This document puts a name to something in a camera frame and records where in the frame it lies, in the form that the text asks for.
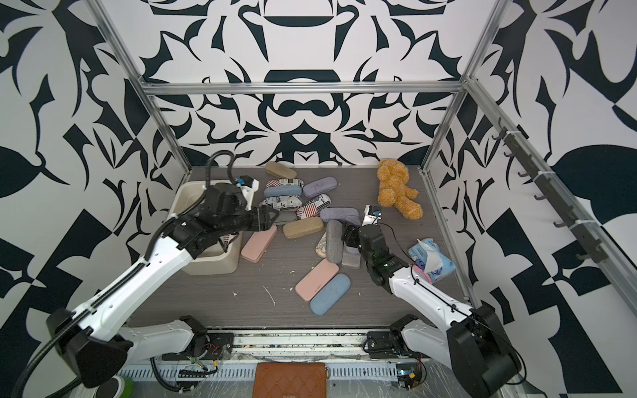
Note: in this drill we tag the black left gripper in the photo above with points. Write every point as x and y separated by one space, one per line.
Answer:
260 215

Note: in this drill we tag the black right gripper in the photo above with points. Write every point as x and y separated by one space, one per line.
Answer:
352 232

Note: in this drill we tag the pink hard case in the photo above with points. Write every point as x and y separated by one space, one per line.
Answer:
258 244
316 279

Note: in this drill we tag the tan fabric case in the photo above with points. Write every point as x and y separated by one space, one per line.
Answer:
302 228
280 170

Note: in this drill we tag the cream plastic storage box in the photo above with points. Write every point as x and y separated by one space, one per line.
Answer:
214 260

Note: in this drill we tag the blue fabric case front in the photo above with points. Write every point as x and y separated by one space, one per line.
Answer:
330 294

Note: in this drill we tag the pink hard case front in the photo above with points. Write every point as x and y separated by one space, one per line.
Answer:
316 279

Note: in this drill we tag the plaid fabric glasses case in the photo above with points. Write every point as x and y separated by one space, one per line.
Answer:
226 240

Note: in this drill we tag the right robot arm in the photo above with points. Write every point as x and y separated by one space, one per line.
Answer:
448 318

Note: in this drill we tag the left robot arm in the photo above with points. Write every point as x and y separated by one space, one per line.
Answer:
95 340

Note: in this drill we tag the map print glasses case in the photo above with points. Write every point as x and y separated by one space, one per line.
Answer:
320 248

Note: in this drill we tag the grey fabric case horizontal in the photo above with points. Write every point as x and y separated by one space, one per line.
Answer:
285 217

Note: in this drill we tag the newspaper flag case left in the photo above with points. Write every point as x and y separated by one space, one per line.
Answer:
283 202

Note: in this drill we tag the light blue case at back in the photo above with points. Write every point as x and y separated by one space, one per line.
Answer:
290 190

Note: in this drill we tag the purple case horizontal middle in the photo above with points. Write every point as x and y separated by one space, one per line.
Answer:
347 214

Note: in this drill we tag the grey fabric case upright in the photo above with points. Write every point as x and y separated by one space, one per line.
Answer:
334 243

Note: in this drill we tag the newspaper print case at back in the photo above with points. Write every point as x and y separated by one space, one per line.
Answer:
283 182

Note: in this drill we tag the blue tissue pack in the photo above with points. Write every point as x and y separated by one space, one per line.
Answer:
427 255

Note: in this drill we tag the flag newspaper case centre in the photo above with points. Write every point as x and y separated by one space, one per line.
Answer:
313 207

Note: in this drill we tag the pink alarm clock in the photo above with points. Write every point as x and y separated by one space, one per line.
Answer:
421 275

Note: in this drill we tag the tan teddy bear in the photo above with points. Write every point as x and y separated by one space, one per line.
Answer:
393 178

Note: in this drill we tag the brown quilted wallet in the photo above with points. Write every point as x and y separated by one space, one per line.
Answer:
291 380

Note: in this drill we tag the green tape roll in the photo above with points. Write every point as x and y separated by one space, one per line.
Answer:
116 387

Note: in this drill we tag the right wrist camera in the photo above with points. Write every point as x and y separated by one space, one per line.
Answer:
372 215

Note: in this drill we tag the grey wall hook rail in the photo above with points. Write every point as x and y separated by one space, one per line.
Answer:
554 191

